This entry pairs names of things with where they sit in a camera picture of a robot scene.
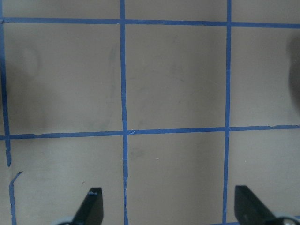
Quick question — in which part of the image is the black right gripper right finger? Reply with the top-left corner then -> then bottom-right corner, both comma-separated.
234,185 -> 300,225

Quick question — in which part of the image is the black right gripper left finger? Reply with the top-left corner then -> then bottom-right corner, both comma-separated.
51,187 -> 104,225

